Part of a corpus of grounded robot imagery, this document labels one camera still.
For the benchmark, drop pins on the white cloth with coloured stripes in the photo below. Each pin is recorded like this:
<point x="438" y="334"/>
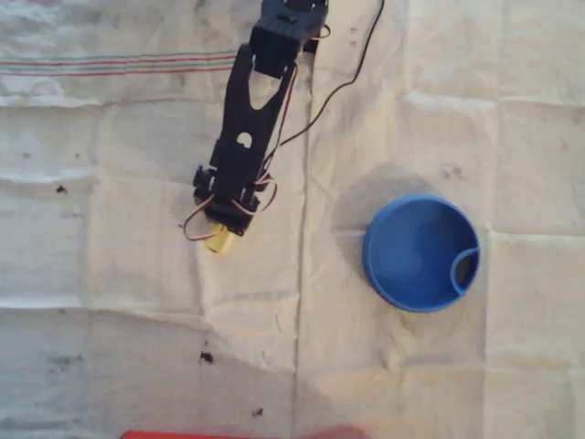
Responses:
<point x="114" y="36"/>

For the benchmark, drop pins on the white creased cloth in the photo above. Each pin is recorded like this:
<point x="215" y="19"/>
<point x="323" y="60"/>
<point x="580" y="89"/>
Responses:
<point x="137" y="297"/>

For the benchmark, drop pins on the blue plastic cup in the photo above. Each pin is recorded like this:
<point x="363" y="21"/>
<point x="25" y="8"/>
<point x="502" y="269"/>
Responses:
<point x="411" y="260"/>

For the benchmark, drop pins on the yellow rectangular block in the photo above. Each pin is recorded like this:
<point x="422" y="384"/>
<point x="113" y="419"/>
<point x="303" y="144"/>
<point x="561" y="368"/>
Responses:
<point x="219" y="242"/>

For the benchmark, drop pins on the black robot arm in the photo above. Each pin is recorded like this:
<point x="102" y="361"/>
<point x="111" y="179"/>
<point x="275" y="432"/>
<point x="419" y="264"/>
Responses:
<point x="249" y="123"/>

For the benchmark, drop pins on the red and white object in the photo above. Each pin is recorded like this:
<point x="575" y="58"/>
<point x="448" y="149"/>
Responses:
<point x="228" y="434"/>

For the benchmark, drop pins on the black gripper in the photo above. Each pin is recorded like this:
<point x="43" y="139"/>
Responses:
<point x="227" y="222"/>

